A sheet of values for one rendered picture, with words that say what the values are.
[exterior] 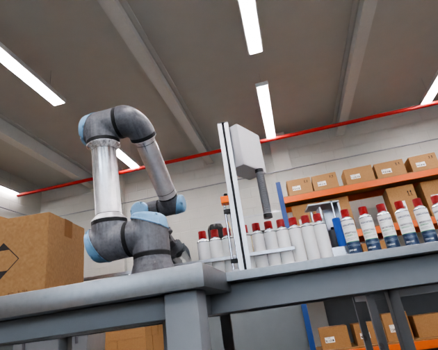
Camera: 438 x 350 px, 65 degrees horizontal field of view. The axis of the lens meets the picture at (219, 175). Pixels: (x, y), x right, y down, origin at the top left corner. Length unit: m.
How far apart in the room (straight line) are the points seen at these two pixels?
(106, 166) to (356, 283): 0.84
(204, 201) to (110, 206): 5.15
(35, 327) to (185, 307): 0.31
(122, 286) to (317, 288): 0.43
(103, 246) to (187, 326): 0.58
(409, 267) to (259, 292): 0.34
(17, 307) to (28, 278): 0.45
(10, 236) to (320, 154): 5.61
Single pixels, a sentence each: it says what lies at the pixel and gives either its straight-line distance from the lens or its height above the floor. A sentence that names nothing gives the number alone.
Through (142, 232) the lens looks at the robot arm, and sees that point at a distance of 1.09.
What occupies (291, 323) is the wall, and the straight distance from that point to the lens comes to 5.83.
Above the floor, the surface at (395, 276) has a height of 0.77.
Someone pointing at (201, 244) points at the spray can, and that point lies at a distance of 1.45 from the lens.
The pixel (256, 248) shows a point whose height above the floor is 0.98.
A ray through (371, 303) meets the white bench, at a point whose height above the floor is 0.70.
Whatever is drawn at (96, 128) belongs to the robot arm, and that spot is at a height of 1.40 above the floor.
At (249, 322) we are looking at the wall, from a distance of 5.88.
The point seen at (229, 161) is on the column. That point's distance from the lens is 1.41.
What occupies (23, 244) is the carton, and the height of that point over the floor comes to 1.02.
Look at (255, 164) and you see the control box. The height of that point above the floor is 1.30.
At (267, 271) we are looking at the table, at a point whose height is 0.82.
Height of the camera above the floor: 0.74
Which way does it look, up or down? 22 degrees up
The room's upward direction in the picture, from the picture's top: 8 degrees counter-clockwise
